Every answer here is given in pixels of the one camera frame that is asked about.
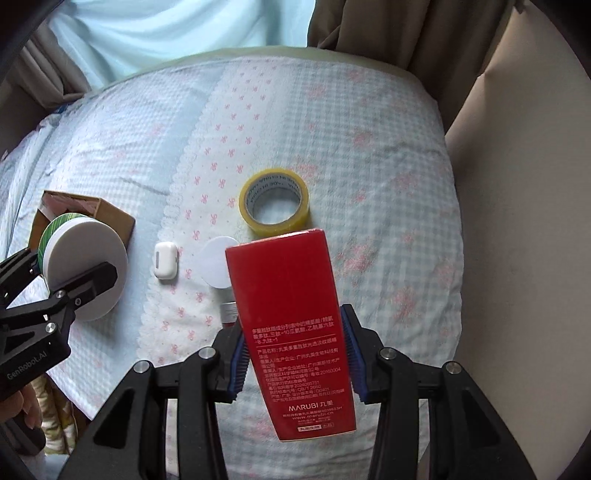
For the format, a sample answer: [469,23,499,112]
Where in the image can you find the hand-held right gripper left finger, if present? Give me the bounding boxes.
[78,318,246,480]

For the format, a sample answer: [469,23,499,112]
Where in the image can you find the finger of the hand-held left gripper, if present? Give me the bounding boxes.
[0,248,41,302]
[0,261,119,334]

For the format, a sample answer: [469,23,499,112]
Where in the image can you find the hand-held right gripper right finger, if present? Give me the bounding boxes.
[339,304,542,480]

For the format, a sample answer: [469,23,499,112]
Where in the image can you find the white round jar green band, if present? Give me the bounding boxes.
[38,213,129,322]

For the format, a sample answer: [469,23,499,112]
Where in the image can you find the brown cardboard box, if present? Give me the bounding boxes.
[28,191,136,254]

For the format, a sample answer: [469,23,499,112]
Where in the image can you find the red rectangular carton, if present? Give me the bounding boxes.
[225,227,359,443]

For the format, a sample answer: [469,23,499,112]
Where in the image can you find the person's left hand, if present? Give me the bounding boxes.
[0,382,43,431]

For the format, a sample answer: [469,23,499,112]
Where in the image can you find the white earbuds case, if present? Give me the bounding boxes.
[153,241,177,280]

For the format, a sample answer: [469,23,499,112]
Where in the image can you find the floral bed sheet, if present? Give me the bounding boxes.
[42,373,93,457]

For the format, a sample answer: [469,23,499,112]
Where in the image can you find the white round flat lid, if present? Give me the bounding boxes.
[198,236,238,289]

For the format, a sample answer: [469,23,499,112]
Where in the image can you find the yellow packing tape roll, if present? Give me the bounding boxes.
[238,168,310,238]

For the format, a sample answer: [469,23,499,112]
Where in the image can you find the brown curtain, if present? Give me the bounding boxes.
[307,0,513,77]
[13,42,86,109]

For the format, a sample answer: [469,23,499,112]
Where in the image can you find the beige padded headboard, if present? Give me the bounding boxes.
[406,0,591,462]

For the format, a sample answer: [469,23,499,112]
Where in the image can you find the checked blanket pink bows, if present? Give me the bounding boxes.
[0,54,465,480]

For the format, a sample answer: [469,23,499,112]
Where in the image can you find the light blue sheer curtain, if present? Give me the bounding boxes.
[46,0,315,89]

